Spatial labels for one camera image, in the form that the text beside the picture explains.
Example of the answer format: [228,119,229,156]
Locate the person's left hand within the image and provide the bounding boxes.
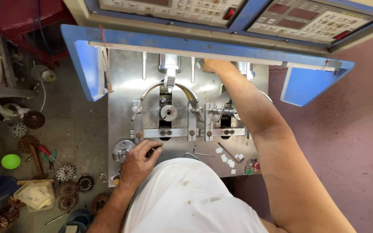
[119,140,164,192]

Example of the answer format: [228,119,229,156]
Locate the person's right hand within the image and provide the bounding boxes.
[201,58,235,74]

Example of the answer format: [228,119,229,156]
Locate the silver pneumatic cylinder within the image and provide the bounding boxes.
[158,54,182,88]
[237,61,255,81]

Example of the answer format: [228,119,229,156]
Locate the horizontal steel shaft spindle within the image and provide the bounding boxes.
[207,104,241,122]

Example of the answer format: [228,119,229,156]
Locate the curved metal winding arms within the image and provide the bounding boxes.
[131,81,204,123]

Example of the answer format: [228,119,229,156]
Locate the round silver winding spindle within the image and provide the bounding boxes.
[160,105,178,122]

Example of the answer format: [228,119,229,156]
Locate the beige keypad control panel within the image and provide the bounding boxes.
[97,0,247,28]

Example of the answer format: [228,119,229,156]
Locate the steel clamp bar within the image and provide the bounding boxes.
[200,128,249,142]
[130,128,197,142]

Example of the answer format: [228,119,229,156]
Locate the thin metal rod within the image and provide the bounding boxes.
[193,149,216,158]

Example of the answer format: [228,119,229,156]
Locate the steel machine work plate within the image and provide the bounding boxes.
[108,49,269,187]

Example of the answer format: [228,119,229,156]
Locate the black hex key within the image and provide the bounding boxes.
[218,142,245,164]

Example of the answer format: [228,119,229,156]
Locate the scattered white paper squares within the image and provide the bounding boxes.
[215,147,245,175]

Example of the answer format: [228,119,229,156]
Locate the grey keypad panel red displays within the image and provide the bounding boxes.
[246,0,373,44]

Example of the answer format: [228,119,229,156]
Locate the round metal fixture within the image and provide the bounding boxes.
[112,140,136,162]

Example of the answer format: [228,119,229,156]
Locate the blue machine guard cover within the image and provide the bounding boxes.
[60,24,355,107]

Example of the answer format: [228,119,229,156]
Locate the person's white shirt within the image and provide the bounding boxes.
[123,157,269,233]

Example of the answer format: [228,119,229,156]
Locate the metal cup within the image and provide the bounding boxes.
[31,65,57,82]

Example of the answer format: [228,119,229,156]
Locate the scattered round stator cores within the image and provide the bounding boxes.
[6,111,110,215]

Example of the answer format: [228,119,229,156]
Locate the red and green pliers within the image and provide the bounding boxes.
[39,145,62,172]

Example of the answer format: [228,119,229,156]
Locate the red plastic chair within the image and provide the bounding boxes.
[0,0,77,65]

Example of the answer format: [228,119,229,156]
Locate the dark blue bucket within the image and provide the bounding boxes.
[58,209,95,233]

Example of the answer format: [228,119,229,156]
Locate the long metal rod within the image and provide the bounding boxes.
[45,211,71,226]

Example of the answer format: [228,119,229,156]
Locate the clear plastic labelled container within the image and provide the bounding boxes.
[14,180,56,212]

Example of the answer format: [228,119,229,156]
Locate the green plastic lid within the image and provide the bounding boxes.
[1,154,21,170]

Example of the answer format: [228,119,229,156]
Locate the blue plastic basin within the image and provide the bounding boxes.
[0,176,20,203]

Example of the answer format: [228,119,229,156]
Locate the wooden handle hammer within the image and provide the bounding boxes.
[28,144,44,177]

